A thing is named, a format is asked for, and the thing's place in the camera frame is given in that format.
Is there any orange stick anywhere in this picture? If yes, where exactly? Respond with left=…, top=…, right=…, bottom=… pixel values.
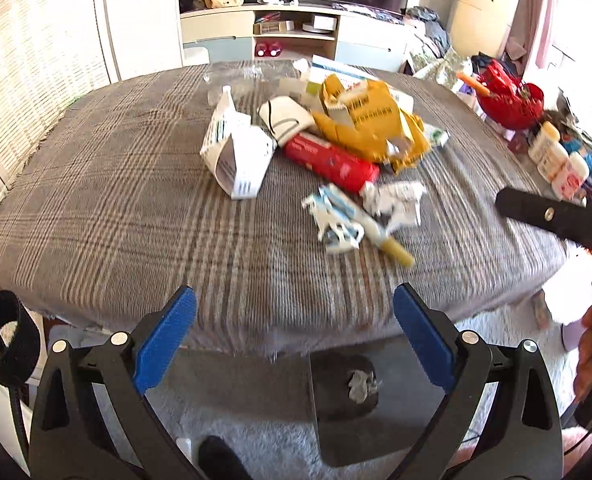
left=456, top=71, right=492, bottom=97

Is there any pile of dark clothes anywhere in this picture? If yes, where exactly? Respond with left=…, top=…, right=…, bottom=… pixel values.
left=403, top=6, right=452, bottom=61

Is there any grey shaggy rug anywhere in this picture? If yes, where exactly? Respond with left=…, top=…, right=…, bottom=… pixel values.
left=140, top=305, right=582, bottom=480

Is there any yellow torn carton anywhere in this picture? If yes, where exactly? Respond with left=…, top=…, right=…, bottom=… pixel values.
left=312, top=74, right=431, bottom=175

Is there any small printed packet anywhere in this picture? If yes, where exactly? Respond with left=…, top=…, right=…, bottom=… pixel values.
left=533, top=290, right=554, bottom=331

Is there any white tube with yellow tip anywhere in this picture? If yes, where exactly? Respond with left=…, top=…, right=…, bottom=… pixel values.
left=361, top=212, right=415, bottom=267

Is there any clear plastic bag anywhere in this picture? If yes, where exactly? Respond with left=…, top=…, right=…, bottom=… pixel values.
left=203, top=62, right=277, bottom=98

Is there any black trash bin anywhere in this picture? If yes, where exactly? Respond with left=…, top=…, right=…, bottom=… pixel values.
left=308, top=349, right=383, bottom=467

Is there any green and white packet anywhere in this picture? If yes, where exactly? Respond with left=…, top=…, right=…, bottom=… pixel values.
left=423, top=124, right=450, bottom=150

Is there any grey paper ball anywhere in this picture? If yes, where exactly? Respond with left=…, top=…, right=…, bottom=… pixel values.
left=347, top=370, right=383, bottom=405

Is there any person's right hand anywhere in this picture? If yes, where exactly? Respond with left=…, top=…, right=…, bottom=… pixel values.
left=575, top=305, right=592, bottom=401

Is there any blue snack packet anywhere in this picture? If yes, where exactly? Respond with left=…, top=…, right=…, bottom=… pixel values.
left=563, top=140, right=592, bottom=181

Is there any white bottle with pink label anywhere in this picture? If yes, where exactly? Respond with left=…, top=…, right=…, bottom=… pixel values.
left=551, top=152, right=591, bottom=201

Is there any beige television cabinet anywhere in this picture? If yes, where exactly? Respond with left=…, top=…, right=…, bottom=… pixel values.
left=180, top=0, right=417, bottom=73

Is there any pink curtain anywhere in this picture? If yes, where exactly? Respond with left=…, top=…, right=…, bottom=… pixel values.
left=526, top=0, right=562, bottom=68

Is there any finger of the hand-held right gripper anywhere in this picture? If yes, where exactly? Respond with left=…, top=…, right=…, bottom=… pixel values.
left=495, top=187, right=592, bottom=251

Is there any woven bamboo screen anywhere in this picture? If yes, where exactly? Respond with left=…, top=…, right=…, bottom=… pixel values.
left=0, top=0, right=111, bottom=241

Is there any grey plaid blanket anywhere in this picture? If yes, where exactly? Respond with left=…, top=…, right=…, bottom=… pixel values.
left=0, top=60, right=569, bottom=356

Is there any white paper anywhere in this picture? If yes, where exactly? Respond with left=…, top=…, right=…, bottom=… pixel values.
left=360, top=180, right=427, bottom=227

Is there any green patterned cloth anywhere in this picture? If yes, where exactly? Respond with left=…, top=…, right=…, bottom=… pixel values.
left=413, top=47, right=472, bottom=91

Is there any beige standing air conditioner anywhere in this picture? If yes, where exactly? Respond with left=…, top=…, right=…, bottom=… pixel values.
left=448, top=0, right=527, bottom=58

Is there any red snack packet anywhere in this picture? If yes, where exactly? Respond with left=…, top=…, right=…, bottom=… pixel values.
left=282, top=132, right=379, bottom=194

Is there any blue and white wrapper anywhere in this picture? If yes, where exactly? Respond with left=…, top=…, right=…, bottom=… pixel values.
left=302, top=183, right=367, bottom=256

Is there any long white medicine box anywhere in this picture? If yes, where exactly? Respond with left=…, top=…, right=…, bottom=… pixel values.
left=306, top=55, right=377, bottom=92

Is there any person's foot in black sock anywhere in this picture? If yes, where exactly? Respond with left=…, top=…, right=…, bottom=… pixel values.
left=198, top=435, right=251, bottom=480

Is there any lavender bottle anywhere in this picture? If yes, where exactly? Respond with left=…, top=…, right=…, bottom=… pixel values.
left=561, top=321, right=586, bottom=353

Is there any crushed white carton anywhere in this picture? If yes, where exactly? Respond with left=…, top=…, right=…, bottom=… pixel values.
left=199, top=86, right=277, bottom=201

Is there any red plastic basket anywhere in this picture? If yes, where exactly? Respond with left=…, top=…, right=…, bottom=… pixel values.
left=476, top=60, right=547, bottom=131

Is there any flat cardboard box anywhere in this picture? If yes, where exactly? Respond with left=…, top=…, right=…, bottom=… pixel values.
left=253, top=20, right=297, bottom=36

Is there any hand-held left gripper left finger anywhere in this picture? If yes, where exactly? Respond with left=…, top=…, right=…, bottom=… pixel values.
left=28, top=285, right=211, bottom=480

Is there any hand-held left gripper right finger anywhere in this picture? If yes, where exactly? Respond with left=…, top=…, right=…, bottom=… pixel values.
left=392, top=282, right=564, bottom=480

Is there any white bottle with yellow cap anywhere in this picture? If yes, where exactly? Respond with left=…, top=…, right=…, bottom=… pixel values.
left=528, top=121, right=561, bottom=163

